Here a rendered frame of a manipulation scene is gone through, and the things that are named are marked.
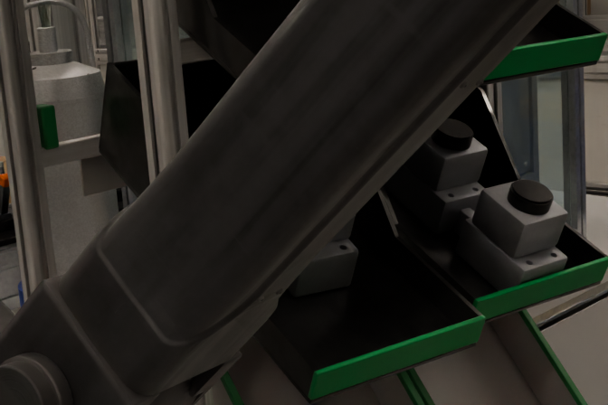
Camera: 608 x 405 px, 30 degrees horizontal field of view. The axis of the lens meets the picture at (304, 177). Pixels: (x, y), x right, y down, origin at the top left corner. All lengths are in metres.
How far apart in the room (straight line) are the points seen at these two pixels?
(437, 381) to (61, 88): 0.76
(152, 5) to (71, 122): 0.83
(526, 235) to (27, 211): 0.35
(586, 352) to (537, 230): 1.23
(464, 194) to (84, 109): 0.76
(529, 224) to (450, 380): 0.18
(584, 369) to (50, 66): 1.03
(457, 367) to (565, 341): 1.04
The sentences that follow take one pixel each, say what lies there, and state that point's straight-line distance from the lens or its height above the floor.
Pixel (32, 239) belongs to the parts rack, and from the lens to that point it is 0.84.
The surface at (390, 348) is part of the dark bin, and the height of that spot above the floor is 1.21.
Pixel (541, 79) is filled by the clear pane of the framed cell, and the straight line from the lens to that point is 2.00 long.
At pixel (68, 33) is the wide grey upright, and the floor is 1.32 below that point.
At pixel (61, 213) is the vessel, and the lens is 1.51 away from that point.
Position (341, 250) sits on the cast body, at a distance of 0.72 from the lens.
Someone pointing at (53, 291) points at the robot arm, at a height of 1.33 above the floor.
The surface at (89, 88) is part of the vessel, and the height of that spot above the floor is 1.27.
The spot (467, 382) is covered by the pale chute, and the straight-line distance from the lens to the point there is 0.91.
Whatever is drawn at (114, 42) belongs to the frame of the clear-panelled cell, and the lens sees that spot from 1.87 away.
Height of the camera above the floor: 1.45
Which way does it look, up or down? 12 degrees down
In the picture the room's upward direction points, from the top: 4 degrees counter-clockwise
